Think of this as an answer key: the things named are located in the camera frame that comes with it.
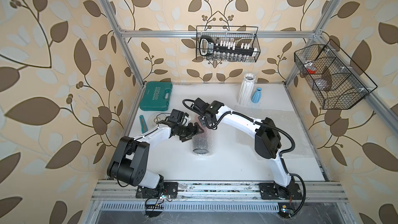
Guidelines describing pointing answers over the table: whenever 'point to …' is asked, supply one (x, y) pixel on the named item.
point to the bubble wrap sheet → (287, 122)
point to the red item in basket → (312, 72)
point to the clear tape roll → (156, 117)
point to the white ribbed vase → (246, 90)
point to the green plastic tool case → (156, 96)
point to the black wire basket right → (337, 82)
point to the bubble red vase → (203, 143)
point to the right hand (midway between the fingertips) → (207, 119)
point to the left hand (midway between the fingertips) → (197, 132)
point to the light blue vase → (256, 96)
